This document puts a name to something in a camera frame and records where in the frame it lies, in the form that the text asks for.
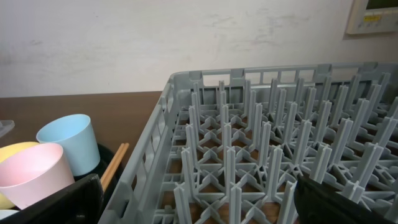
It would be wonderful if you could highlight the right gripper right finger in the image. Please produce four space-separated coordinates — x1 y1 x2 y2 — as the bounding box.
294 175 393 224

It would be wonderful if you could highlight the yellow bowl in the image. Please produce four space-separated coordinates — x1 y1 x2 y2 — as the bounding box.
0 141 40 210

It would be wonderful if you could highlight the wooden chopstick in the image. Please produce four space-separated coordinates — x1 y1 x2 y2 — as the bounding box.
101 142 130 193
99 142 126 187

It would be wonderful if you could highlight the pink cup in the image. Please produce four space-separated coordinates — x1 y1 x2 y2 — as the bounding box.
1 143 75 210

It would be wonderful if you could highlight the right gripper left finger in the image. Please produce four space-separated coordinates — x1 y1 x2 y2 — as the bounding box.
1 174 104 224

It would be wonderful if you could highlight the grey dishwasher rack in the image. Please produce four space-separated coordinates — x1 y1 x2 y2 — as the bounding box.
99 62 397 223

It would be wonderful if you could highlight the light blue cup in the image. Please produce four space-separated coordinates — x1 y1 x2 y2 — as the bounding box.
36 114 100 176

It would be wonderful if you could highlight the wall control panel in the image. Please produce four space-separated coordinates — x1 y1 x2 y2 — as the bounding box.
346 0 397 35

